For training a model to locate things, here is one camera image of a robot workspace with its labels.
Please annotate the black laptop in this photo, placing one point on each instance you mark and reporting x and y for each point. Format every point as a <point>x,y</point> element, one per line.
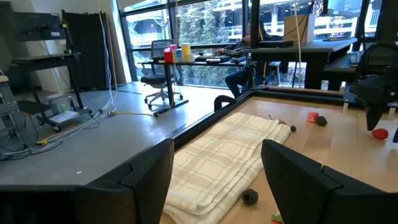
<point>275,43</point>

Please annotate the cardboard box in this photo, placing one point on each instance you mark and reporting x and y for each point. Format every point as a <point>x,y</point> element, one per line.
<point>298,29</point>

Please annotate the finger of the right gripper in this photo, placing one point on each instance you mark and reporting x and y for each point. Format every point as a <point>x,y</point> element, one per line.
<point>374,115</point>

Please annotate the black flat desk item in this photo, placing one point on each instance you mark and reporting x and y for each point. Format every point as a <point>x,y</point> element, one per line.
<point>211,58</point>

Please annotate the black curtain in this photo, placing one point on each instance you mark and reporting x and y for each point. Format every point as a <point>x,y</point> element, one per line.
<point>87,49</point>

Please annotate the white paper stack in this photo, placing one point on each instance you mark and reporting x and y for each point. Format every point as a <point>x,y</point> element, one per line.
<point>63,116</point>

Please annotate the low black desk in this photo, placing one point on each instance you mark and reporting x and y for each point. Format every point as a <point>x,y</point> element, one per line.
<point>192,63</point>

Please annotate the black equipment cart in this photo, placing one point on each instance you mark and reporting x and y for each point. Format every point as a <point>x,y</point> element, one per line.
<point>46,59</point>

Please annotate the small dark round berry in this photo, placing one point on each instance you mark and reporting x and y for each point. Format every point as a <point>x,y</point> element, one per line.
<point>293,128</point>

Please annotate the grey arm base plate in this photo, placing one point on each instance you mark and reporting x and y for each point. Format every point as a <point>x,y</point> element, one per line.
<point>347,93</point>

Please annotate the black vertical post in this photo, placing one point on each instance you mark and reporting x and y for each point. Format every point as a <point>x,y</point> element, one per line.
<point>255,25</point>

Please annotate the black equipment panel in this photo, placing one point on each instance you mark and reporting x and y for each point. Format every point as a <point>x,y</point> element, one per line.
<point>34,28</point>

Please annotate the dark blackberry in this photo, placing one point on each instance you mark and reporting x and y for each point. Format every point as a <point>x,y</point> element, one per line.
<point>250,197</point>

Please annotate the red box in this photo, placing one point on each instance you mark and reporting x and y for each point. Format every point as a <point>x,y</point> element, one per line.
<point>168,57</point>

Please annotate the person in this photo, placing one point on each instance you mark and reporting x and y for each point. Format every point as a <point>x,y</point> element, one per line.
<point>239,79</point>

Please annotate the folded white plaid cloth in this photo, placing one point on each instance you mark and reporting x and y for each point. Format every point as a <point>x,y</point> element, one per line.
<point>217,161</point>

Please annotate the white cup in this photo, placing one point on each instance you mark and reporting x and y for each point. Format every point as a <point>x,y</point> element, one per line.
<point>190,58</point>

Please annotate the dark blue object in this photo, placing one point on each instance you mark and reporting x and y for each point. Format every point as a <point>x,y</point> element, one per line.
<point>395,136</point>

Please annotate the black table frame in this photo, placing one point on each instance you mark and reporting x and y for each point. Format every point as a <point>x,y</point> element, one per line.
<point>202,124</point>

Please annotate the pink box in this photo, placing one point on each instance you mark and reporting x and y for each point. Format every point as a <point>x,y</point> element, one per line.
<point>173,47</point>

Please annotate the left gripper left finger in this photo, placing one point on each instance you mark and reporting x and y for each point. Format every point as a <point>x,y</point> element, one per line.
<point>146,186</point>

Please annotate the grey mesh office chair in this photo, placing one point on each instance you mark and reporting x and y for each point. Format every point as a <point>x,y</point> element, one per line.
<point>157,79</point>

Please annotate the small red strawberry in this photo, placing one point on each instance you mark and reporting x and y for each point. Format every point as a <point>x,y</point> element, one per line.
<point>276,220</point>

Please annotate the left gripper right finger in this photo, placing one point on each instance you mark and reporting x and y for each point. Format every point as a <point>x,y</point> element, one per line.
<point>298,186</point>

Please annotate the blue white box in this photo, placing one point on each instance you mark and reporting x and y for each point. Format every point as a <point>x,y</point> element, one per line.
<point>178,56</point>

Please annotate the tall black desk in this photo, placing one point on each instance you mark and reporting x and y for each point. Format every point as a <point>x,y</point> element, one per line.
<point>311,49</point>

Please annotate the pink round fruit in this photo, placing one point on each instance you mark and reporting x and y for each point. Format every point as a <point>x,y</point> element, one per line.
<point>312,117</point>

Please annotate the black side desk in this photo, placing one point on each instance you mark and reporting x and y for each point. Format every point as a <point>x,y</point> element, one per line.
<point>339,67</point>

